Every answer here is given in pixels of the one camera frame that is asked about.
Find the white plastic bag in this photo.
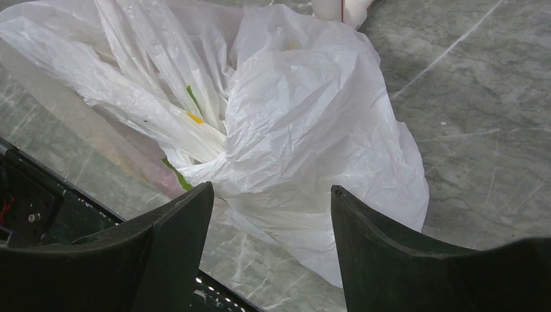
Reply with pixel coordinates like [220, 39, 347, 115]
[1, 1, 429, 287]

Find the white PVC pipe frame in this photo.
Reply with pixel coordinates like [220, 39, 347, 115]
[311, 0, 375, 29]

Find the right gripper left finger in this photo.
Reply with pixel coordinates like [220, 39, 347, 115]
[1, 182, 214, 311]

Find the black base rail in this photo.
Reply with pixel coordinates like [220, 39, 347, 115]
[1, 140, 257, 311]

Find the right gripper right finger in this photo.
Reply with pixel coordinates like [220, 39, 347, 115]
[331, 185, 550, 311]

